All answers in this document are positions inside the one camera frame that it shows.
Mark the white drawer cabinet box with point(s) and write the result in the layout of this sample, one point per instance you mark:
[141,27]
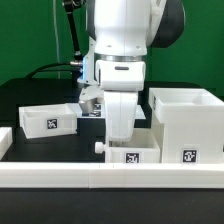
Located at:
[188,125]

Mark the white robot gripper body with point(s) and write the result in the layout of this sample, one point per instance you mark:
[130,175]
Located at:
[120,112]

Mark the white front fence rail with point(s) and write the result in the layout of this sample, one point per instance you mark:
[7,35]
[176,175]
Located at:
[110,175]

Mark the white marker sheet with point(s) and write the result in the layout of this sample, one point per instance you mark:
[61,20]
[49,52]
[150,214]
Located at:
[99,111]

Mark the white fence rail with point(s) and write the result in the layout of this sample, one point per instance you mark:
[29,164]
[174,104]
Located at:
[5,140]
[110,175]

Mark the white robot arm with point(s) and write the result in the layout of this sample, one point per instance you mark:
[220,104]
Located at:
[122,31]

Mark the white drawer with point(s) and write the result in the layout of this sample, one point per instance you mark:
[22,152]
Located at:
[142,148]
[47,120]

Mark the white left fence rail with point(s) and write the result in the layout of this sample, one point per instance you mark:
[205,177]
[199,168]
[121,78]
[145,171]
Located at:
[5,140]

